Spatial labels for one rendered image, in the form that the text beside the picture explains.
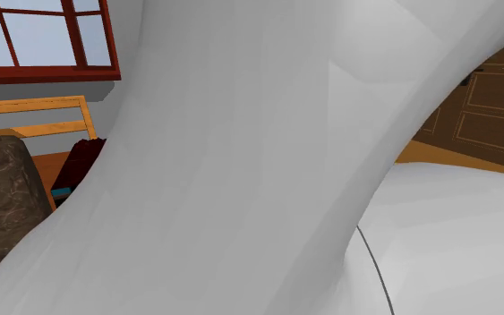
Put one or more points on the wooden chair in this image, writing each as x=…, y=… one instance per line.
x=37, y=129

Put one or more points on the dark red box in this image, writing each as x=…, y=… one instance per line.
x=77, y=163

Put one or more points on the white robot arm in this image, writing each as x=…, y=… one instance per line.
x=243, y=174

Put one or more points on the brown panelled wooden door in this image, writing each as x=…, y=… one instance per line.
x=491, y=109

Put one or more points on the red framed window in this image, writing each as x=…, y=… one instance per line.
x=42, y=39

